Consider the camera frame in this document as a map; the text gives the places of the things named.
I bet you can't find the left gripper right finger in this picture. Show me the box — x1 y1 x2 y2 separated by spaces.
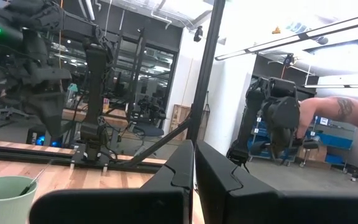
196 141 358 224

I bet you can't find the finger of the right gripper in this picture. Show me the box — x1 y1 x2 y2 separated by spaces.
26 91 67 138

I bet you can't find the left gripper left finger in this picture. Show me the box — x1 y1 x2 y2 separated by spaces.
29 139 195 224

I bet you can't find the thin black paintbrush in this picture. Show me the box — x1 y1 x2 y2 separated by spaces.
19 167 48 197

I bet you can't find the clear bottle teal lid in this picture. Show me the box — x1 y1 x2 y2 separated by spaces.
66 83 79 108

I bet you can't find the wooden background desk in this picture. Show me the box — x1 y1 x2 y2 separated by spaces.
61 107 130 130

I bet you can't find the cardboard box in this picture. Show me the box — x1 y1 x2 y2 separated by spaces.
296 145 328 162

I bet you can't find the dark blue office chair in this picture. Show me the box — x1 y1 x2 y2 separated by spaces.
131 123 165 156

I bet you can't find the blue storage bin shelf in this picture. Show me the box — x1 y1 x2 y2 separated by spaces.
249 116 354 166

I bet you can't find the mint green cup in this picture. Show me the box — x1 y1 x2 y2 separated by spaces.
0 175 39 224

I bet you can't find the wooden crate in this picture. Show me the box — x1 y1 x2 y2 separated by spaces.
168 104 192 142

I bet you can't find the person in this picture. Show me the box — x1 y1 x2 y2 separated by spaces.
295 95 358 187

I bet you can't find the black metal table frame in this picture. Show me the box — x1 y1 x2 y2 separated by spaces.
0 0 226 174

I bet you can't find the black wall security camera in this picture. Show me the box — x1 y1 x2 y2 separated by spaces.
193 26 204 43

